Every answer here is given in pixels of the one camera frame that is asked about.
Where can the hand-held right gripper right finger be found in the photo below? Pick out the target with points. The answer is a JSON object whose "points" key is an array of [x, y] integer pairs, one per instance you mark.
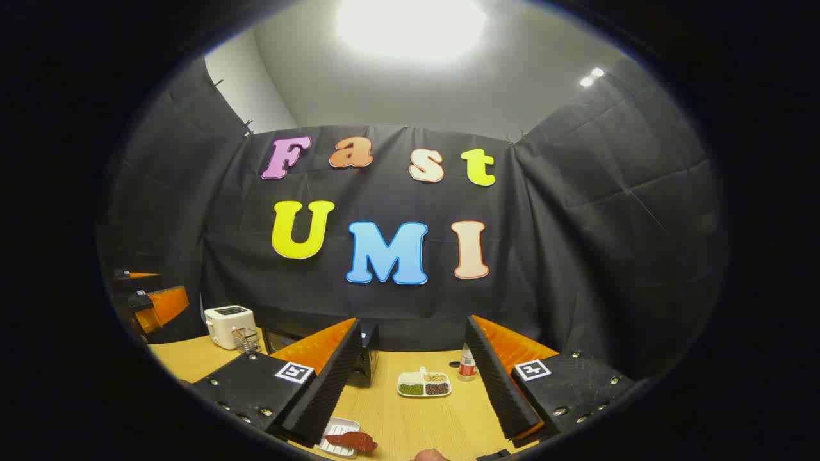
{"points": [[496, 384]]}

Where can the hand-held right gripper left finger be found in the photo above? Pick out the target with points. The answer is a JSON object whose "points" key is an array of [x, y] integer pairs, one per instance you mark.
{"points": [[333, 384]]}

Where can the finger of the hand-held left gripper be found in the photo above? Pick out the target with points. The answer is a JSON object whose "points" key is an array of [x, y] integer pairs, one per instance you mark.
{"points": [[144, 275], [168, 306]]}

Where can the black electric oven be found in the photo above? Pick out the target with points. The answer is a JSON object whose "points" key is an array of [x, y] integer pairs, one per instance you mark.
{"points": [[368, 358]]}

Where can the red meat slice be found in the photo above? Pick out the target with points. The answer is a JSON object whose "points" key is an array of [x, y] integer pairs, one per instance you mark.
{"points": [[352, 440]]}

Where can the clear bottle with red label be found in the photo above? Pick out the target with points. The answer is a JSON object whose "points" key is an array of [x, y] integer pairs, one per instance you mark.
{"points": [[467, 365]]}

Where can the white ribbed plate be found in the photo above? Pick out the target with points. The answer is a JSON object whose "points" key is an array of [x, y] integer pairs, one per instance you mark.
{"points": [[339, 426]]}

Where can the white toaster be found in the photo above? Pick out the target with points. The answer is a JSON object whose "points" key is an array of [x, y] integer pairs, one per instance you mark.
{"points": [[223, 323]]}

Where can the white divided dish with beans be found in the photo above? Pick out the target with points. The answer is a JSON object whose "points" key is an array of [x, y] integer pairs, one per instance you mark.
{"points": [[424, 384]]}

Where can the clear square container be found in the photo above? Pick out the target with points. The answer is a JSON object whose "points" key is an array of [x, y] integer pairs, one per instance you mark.
{"points": [[246, 341]]}

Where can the black backdrop cloth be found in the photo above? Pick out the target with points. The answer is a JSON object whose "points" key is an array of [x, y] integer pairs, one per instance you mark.
{"points": [[397, 307]]}

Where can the small ceiling light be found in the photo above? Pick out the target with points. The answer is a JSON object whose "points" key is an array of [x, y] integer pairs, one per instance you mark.
{"points": [[592, 77]]}

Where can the large ceiling light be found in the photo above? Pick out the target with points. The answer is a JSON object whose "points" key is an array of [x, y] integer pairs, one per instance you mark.
{"points": [[410, 29]]}

